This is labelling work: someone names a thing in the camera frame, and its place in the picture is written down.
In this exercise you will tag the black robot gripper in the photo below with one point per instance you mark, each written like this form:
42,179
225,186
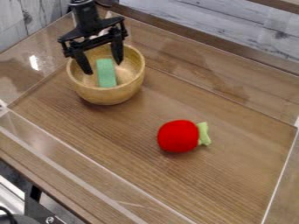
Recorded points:
75,41

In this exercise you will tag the green rectangular block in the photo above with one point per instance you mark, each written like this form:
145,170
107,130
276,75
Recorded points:
106,73

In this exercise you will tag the light wooden bowl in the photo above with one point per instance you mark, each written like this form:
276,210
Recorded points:
130,75

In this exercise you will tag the red plush apple toy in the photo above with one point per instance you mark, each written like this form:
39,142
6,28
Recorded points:
182,135

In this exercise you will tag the clear acrylic front barrier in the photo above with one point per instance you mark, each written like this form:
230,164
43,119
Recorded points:
83,185

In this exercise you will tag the clear acrylic corner bracket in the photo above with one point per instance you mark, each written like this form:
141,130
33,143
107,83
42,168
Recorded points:
106,30

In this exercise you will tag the black table leg bracket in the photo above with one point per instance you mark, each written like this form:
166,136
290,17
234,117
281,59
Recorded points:
35,210

